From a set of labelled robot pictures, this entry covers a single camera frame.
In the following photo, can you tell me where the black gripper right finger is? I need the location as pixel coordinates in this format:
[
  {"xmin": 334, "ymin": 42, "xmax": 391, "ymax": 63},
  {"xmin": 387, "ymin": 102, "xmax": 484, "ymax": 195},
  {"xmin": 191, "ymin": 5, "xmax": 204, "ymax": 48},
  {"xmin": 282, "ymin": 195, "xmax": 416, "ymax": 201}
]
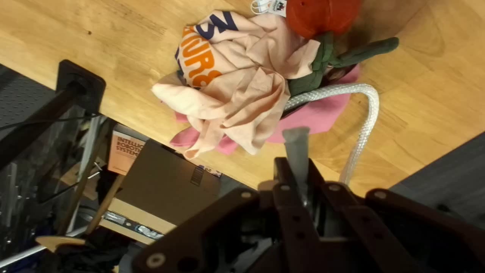
[{"xmin": 284, "ymin": 128, "xmax": 320, "ymax": 193}]

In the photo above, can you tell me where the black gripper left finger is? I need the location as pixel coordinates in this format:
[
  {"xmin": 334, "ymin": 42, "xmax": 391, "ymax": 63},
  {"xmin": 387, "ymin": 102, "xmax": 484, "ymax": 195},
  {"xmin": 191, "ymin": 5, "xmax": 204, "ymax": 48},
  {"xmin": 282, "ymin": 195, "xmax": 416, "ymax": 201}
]
[{"xmin": 273, "ymin": 158, "xmax": 299, "ymax": 199}]

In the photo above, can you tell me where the white rope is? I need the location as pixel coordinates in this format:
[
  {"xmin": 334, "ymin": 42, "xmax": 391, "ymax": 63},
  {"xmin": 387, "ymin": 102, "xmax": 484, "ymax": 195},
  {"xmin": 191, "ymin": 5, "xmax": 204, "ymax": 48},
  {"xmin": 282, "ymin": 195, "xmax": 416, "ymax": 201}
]
[{"xmin": 284, "ymin": 83, "xmax": 382, "ymax": 186}]

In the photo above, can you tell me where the peach shirt with orange print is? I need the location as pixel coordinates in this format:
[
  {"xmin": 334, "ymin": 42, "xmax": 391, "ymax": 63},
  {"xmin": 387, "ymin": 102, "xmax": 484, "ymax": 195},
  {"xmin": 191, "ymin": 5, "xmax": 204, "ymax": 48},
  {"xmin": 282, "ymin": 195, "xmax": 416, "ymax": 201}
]
[{"xmin": 152, "ymin": 11, "xmax": 320, "ymax": 158}]

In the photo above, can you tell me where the pink cloth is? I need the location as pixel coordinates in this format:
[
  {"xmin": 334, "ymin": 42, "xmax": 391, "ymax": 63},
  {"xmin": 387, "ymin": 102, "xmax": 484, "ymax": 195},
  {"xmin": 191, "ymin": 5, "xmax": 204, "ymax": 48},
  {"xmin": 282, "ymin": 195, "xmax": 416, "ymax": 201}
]
[{"xmin": 170, "ymin": 66, "xmax": 360, "ymax": 155}]

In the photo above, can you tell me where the dark green cloth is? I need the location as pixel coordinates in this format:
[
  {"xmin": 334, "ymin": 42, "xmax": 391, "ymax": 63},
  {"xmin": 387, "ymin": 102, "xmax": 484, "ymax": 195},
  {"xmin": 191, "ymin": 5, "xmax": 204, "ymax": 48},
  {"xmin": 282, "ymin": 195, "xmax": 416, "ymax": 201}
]
[{"xmin": 288, "ymin": 34, "xmax": 399, "ymax": 98}]

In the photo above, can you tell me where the red cloth ball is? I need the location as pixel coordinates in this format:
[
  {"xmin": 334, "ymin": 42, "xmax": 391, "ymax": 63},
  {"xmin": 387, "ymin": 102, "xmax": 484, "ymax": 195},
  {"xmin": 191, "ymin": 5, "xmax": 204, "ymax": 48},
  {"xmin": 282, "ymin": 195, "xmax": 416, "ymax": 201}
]
[{"xmin": 287, "ymin": 0, "xmax": 364, "ymax": 39}]

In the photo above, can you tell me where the cardboard box beside table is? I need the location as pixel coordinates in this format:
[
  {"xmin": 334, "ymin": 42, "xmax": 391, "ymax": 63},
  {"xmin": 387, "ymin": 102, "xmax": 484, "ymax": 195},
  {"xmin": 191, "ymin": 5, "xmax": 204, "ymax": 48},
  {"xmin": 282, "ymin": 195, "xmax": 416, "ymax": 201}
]
[{"xmin": 88, "ymin": 131, "xmax": 220, "ymax": 245}]

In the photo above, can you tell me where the black camera stand pole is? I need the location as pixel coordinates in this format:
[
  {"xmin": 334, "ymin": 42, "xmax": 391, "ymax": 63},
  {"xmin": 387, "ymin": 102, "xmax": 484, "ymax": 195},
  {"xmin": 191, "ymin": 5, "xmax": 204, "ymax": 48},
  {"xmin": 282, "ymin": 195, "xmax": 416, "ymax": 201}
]
[{"xmin": 0, "ymin": 60, "xmax": 107, "ymax": 167}]

